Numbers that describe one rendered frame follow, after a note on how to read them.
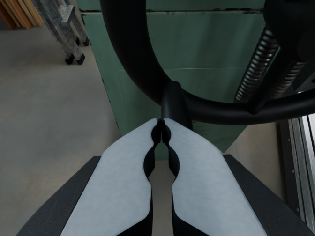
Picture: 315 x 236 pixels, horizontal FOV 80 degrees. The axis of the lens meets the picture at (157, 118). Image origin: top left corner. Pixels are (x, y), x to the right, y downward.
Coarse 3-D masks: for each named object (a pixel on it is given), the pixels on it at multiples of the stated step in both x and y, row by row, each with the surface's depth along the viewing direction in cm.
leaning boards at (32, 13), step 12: (0, 0) 127; (12, 0) 125; (24, 0) 127; (0, 12) 130; (12, 12) 136; (24, 12) 136; (36, 12) 137; (12, 24) 140; (24, 24) 138; (36, 24) 143
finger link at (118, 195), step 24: (120, 144) 10; (144, 144) 9; (96, 168) 8; (120, 168) 8; (144, 168) 8; (96, 192) 7; (120, 192) 7; (144, 192) 7; (72, 216) 6; (96, 216) 6; (120, 216) 6; (144, 216) 6
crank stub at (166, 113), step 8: (168, 88) 16; (176, 88) 16; (168, 96) 15; (176, 96) 15; (184, 96) 16; (168, 104) 15; (176, 104) 15; (184, 104) 15; (168, 112) 14; (176, 112) 14; (184, 112) 14; (176, 120) 14; (184, 120) 14; (192, 128) 14
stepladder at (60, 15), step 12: (36, 0) 92; (48, 0) 93; (60, 0) 106; (48, 12) 95; (60, 12) 107; (72, 12) 109; (48, 24) 102; (60, 24) 102; (72, 36) 113; (84, 36) 129; (60, 48) 115; (72, 48) 113; (72, 60) 124
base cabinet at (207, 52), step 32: (96, 32) 32; (160, 32) 33; (192, 32) 33; (224, 32) 34; (256, 32) 34; (160, 64) 39; (192, 64) 39; (224, 64) 40; (128, 96) 47; (224, 96) 49; (128, 128) 62; (224, 128) 65
